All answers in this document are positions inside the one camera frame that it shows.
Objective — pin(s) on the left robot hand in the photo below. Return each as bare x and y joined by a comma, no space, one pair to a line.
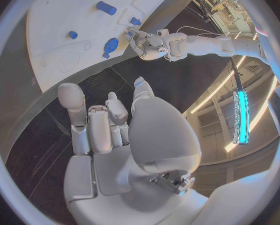
149,46

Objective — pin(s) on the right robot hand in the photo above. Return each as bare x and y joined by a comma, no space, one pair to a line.
158,135

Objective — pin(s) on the small blue peg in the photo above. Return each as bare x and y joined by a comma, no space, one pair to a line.
105,55
73,35
130,33

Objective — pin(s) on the cluttered workshop desk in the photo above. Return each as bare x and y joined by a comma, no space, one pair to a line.
224,7

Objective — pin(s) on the glowing light bar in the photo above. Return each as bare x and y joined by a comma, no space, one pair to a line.
242,116

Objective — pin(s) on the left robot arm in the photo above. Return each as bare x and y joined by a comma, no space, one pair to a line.
212,45

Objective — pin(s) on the blue gear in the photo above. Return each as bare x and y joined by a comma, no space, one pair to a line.
111,46

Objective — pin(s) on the white task board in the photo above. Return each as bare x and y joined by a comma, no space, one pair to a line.
60,13

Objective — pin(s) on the short blue cylinder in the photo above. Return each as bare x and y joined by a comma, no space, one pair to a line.
106,7

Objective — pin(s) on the blue plug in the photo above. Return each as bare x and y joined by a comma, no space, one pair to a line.
135,21

